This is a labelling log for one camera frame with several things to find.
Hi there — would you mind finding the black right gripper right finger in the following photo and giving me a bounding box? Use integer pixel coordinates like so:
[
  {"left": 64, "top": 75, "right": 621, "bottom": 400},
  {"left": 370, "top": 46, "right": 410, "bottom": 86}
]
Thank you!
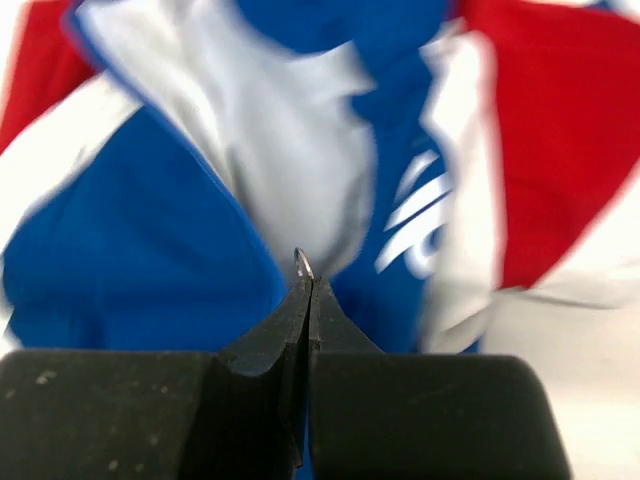
[{"left": 309, "top": 280, "right": 571, "bottom": 479}]

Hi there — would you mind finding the blue white red jacket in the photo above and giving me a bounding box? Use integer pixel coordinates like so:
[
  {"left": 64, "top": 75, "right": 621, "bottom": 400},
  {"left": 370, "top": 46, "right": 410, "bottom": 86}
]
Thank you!
[{"left": 1, "top": 1, "right": 639, "bottom": 353}]

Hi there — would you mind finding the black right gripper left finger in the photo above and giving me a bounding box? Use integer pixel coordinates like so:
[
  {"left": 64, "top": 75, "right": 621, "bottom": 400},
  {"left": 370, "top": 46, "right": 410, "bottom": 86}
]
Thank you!
[{"left": 1, "top": 278, "right": 313, "bottom": 479}]

